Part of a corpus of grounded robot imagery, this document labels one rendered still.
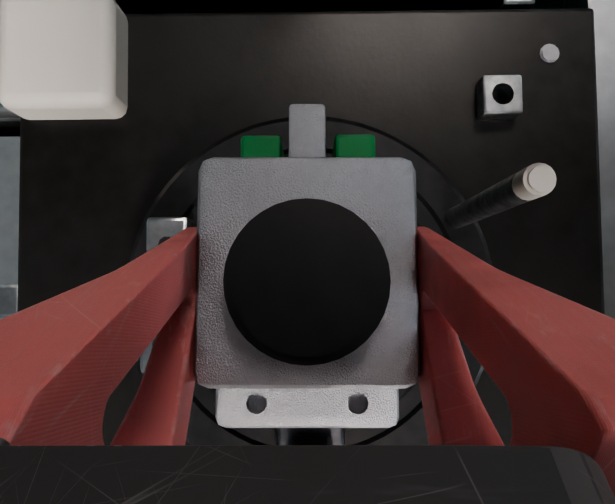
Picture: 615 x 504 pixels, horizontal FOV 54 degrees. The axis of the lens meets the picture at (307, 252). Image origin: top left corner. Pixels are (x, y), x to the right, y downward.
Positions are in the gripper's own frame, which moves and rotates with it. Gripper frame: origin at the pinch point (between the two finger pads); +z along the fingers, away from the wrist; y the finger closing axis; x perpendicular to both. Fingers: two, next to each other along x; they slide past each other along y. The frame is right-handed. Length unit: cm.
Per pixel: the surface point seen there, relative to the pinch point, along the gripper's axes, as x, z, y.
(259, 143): 0.2, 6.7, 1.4
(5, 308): 8.9, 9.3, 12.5
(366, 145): 0.3, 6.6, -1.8
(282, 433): 10.2, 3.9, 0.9
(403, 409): 10.3, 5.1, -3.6
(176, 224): 4.0, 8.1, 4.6
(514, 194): 0.1, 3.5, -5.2
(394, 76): 1.2, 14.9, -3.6
